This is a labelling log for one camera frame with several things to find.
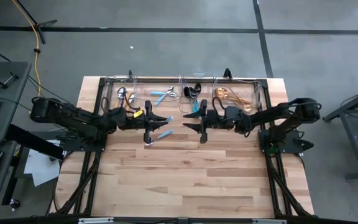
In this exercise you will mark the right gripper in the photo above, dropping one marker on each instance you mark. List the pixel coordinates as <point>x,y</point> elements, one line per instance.
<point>217,119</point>

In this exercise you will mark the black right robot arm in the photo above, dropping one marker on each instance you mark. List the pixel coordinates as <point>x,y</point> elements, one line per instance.
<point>284,113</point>

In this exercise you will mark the silver bracket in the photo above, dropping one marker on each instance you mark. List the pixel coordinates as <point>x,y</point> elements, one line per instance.
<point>95,220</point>
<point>269,221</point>

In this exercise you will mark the grey desk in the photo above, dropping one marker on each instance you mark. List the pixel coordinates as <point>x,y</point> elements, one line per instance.
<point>8,93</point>

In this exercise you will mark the yellow label tag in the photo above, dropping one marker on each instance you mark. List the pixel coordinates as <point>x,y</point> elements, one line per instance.
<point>138,113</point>

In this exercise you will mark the black aluminium frame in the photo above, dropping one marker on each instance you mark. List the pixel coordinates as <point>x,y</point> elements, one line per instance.
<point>267,93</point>

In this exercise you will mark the clear plastic bin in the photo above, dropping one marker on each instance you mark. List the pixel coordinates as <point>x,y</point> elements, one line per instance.
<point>185,105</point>
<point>172,101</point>
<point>253,90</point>
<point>112,90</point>

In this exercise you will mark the slender gold spoon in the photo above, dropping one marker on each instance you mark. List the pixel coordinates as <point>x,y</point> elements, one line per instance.
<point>241,99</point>

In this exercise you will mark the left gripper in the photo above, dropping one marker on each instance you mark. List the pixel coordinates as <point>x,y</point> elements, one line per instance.
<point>127,121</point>

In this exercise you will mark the white paper sheet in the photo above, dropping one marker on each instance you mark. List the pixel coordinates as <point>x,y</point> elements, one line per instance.
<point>40,168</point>

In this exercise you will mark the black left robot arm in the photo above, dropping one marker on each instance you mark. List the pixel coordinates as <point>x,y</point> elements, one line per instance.
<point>73,116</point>

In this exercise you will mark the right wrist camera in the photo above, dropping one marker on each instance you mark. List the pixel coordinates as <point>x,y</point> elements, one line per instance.
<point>232,112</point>

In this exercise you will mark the black clamp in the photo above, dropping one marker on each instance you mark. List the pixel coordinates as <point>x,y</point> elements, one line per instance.
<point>130,74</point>
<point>227,72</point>

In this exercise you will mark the black tripod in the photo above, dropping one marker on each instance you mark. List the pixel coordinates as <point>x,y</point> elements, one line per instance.
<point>30,19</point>

